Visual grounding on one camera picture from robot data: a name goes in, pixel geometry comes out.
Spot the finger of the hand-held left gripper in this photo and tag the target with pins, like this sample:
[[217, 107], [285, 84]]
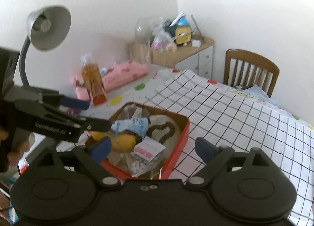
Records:
[[73, 103], [95, 125]]

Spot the dotted white tablecloth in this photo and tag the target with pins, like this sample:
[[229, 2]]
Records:
[[127, 91]]

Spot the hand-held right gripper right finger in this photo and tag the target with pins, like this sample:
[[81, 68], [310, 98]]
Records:
[[204, 148]]

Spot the red tin box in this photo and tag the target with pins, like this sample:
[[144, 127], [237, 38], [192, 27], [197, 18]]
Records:
[[177, 147]]

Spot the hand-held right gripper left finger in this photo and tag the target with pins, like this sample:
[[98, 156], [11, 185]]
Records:
[[101, 148]]

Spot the wooden chair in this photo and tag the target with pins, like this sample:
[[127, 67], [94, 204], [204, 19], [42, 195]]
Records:
[[250, 69]]

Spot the grey desk lamp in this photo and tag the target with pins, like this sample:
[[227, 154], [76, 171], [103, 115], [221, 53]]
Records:
[[49, 27]]

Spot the bag of white beads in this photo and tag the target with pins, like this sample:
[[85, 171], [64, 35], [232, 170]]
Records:
[[141, 164]]

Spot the clear plastic dome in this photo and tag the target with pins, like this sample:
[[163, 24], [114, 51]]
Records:
[[143, 29]]

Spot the blue face mask packet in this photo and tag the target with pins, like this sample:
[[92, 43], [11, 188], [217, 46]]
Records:
[[133, 125]]

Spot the blue round toy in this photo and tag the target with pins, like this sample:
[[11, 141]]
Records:
[[182, 22]]

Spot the black checked white tablecloth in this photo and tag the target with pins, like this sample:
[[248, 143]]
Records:
[[233, 130]]

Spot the person's left hand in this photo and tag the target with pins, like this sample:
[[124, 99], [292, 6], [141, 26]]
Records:
[[18, 155]]

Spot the white and red sachet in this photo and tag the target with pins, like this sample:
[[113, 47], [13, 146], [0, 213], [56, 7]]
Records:
[[149, 150]]

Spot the cardboard box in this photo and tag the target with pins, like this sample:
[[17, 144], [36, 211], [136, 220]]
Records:
[[159, 56]]

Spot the white charger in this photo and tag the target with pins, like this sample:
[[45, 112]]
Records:
[[196, 43]]

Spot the bag of pink things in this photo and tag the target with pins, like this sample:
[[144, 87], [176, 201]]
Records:
[[162, 42]]

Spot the wooden side cabinet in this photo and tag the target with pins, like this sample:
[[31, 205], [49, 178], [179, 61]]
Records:
[[196, 56]]

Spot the bottle of amber liquid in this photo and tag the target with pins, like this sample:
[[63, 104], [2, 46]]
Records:
[[94, 81]]

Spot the yellow rubber chicken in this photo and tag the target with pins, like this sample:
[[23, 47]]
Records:
[[124, 142]]

